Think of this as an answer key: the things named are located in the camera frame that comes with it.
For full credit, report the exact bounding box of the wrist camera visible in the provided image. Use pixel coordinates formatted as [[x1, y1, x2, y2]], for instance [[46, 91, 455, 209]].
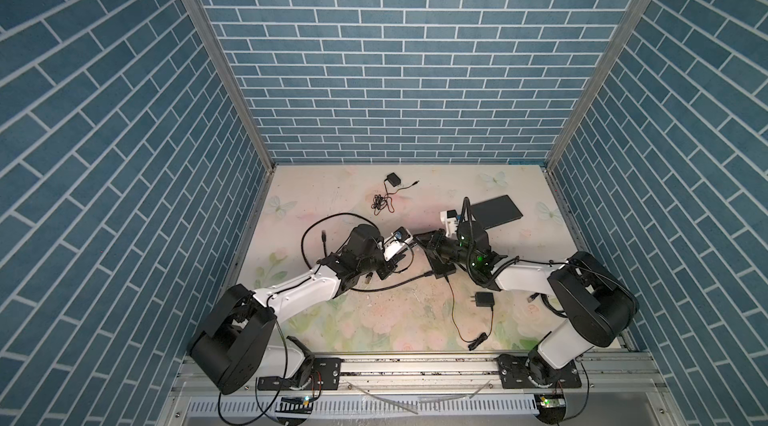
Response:
[[439, 209, 461, 237], [383, 227, 412, 262]]

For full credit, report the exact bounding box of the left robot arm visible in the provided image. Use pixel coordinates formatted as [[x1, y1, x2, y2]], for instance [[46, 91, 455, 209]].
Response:
[[188, 224, 412, 395]]

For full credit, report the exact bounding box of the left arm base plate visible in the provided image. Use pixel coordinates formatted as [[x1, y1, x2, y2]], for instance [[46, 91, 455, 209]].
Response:
[[256, 357, 342, 391]]

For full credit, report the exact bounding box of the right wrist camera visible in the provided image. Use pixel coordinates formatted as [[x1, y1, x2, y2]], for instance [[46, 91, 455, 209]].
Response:
[[439, 209, 461, 237]]

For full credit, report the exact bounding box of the aluminium rail frame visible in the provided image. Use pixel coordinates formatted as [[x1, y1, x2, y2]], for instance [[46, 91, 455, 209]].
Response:
[[157, 349, 684, 425]]

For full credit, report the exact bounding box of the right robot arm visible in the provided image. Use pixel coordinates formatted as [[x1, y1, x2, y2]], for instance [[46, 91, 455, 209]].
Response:
[[415, 229, 639, 385]]

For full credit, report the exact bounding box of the black power adapter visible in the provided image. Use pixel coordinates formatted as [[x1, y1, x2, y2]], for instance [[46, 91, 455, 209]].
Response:
[[371, 172, 419, 216], [445, 277, 495, 351]]

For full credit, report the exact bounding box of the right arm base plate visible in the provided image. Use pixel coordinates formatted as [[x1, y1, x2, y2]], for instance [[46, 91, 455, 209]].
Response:
[[496, 354, 582, 389]]

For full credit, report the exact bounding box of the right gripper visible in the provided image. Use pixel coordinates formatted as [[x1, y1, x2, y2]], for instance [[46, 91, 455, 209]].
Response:
[[412, 229, 477, 270]]

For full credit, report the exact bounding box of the black router box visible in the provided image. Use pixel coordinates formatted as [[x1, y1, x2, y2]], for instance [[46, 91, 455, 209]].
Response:
[[470, 195, 523, 230]]

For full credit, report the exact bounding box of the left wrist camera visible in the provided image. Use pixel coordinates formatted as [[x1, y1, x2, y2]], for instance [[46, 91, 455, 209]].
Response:
[[383, 227, 412, 262]]

